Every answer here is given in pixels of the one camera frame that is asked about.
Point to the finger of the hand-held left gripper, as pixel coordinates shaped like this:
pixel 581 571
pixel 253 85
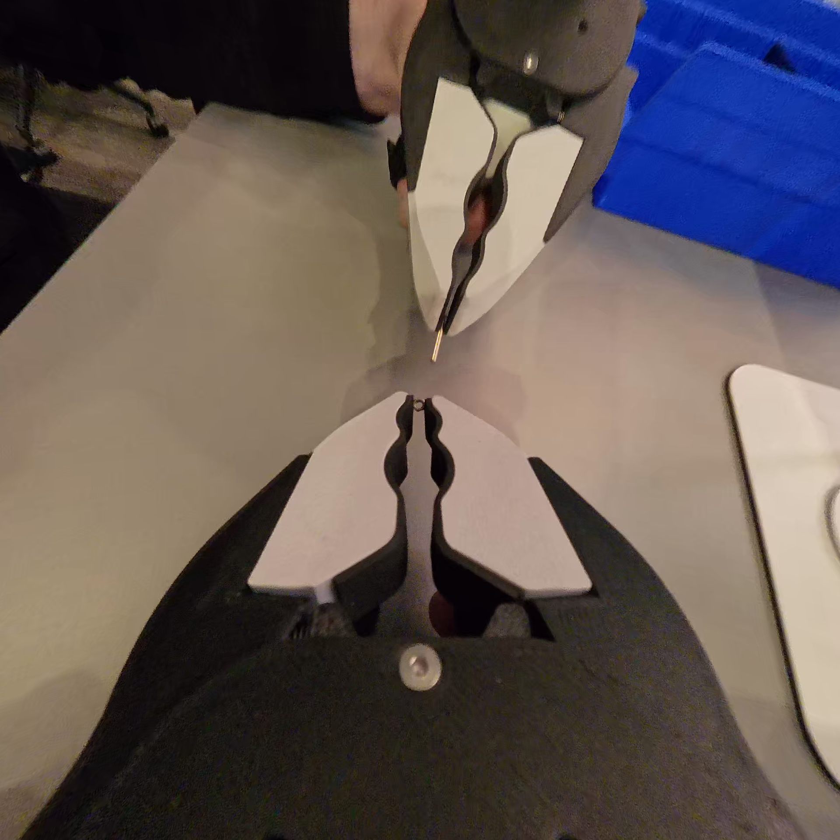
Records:
pixel 531 197
pixel 439 197

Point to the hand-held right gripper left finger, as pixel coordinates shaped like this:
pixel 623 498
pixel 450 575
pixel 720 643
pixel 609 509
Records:
pixel 341 505

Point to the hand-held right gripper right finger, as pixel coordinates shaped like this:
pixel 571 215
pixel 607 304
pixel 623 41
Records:
pixel 505 518

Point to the person's left hand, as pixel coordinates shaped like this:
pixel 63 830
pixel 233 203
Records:
pixel 377 59

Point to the blue plastic bin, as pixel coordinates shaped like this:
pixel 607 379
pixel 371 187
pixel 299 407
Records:
pixel 722 164
pixel 709 16

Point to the white flat mat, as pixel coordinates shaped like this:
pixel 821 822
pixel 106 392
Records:
pixel 787 525

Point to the black chair base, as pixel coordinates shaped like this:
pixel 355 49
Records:
pixel 33 151
pixel 154 124

